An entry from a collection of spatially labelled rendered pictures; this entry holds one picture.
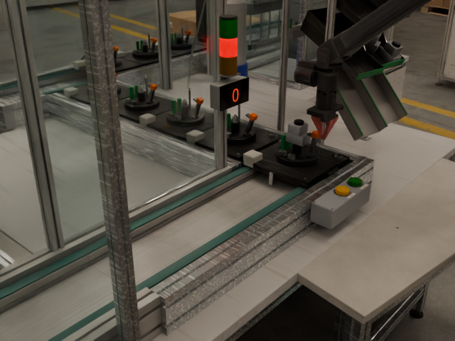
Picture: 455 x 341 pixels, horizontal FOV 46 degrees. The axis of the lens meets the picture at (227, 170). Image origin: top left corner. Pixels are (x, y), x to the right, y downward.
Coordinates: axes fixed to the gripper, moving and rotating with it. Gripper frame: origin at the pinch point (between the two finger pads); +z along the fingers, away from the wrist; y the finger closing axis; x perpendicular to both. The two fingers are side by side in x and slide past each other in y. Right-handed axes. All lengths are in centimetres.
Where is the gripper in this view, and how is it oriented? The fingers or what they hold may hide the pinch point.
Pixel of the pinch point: (323, 137)
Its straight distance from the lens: 161.3
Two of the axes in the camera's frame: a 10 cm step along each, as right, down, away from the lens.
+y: -6.6, 3.4, -6.8
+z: 0.0, 9.0, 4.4
